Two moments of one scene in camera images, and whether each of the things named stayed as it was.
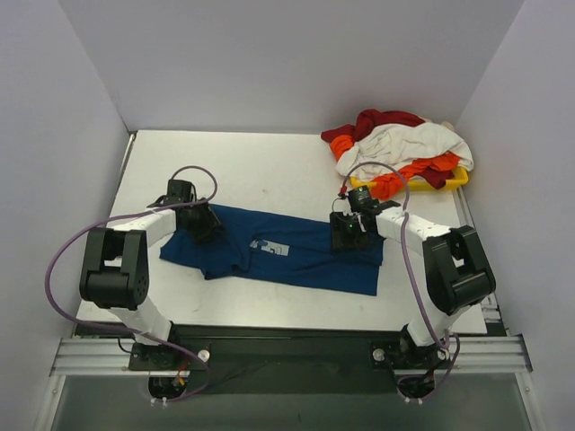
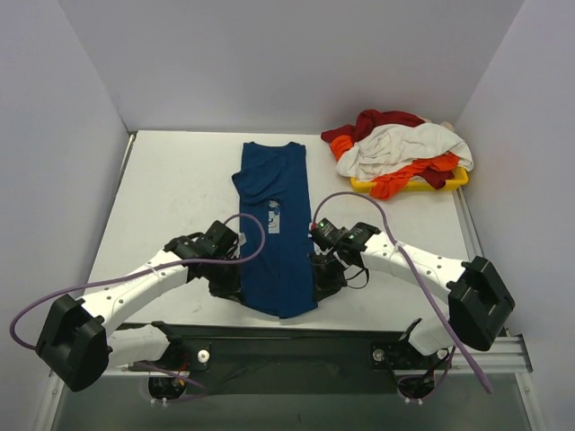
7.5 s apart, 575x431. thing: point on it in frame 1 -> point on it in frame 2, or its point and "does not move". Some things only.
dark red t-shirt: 370,118 does not move
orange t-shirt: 392,185 does not move
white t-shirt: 384,149 does not move
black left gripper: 207,226 -> 225,285
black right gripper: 343,238 -> 329,278
